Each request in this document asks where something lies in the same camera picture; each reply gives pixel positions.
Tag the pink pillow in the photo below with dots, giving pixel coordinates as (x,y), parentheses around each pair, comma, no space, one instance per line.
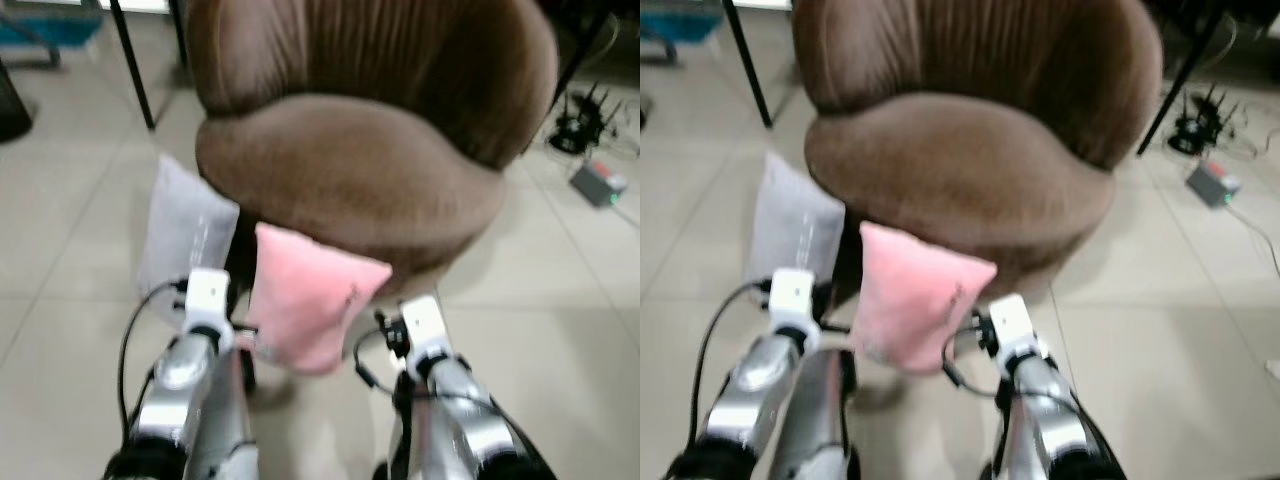
(915,295)
(305,300)

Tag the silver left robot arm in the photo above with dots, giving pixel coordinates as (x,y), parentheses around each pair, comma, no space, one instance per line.
(755,390)
(185,385)

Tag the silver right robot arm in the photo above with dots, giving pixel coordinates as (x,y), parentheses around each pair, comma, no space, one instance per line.
(1050,415)
(460,410)

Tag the grey pillow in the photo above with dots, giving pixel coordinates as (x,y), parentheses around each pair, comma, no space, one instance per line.
(795,225)
(185,230)

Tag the brown velvet sofa chair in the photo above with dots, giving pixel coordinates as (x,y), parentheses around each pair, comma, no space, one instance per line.
(960,150)
(350,150)

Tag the grey power box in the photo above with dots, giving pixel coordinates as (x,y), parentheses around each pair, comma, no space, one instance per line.
(598,184)
(1214,182)

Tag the black slanted table leg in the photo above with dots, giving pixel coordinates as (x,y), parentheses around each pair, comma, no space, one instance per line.
(748,65)
(132,65)

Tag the black router with antennas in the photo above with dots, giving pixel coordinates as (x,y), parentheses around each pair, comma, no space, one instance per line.
(578,128)
(1198,130)

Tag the black round bin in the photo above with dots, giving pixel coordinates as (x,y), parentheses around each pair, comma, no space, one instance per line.
(12,105)

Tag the thin black stand leg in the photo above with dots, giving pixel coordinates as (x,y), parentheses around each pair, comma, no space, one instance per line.
(585,58)
(1185,80)

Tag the blue crate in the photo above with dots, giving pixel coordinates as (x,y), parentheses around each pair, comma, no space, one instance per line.
(678,25)
(45,28)

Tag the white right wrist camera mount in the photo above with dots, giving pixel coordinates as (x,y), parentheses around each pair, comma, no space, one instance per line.
(425,325)
(1012,322)

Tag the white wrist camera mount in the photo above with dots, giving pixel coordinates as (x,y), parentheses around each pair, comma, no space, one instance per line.
(792,295)
(425,325)
(206,295)
(1012,322)

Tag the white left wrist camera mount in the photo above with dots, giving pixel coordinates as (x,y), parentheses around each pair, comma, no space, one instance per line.
(206,295)
(792,295)

